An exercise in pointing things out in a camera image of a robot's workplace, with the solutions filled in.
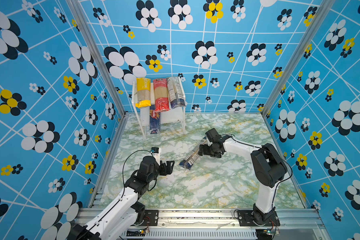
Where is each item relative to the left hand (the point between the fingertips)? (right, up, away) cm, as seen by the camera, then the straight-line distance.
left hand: (169, 161), depth 82 cm
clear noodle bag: (+11, -3, +8) cm, 13 cm away
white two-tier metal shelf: (+2, +27, +15) cm, 30 cm away
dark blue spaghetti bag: (-10, +23, +7) cm, 26 cm away
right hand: (+22, +2, +14) cm, 26 cm away
